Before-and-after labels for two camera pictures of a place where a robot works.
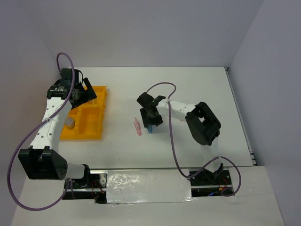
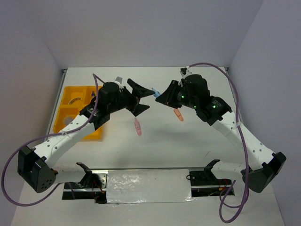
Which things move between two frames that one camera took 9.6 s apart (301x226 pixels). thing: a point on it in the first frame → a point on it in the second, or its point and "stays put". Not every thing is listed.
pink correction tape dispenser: x=138 y=127 stays put
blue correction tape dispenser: x=150 y=129 → x=157 y=94
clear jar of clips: x=69 y=122 stays put
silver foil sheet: x=148 y=186 stays put
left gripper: x=86 y=97 → x=137 y=91
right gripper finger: x=146 y=116 → x=169 y=97
